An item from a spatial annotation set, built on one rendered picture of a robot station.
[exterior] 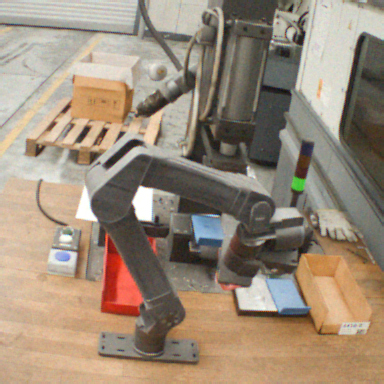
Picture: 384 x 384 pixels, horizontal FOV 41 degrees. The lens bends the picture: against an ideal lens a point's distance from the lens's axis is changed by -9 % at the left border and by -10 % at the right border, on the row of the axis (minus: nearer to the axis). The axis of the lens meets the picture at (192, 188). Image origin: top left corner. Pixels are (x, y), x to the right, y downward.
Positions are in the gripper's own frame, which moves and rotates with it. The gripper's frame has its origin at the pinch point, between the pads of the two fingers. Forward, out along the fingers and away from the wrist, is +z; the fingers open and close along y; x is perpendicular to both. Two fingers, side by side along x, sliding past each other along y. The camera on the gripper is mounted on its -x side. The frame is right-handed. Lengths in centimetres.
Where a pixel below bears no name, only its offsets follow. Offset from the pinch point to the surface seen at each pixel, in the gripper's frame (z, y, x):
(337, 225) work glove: 32, 42, -39
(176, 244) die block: 16.3, 16.3, 10.5
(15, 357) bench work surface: -0.3, -26.8, 38.4
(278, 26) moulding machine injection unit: 182, 363, -59
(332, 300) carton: 14.1, 6.4, -30.0
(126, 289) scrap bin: 13.1, -0.1, 20.1
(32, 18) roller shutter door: 536, 759, 338
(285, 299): 10.9, 3.3, -16.3
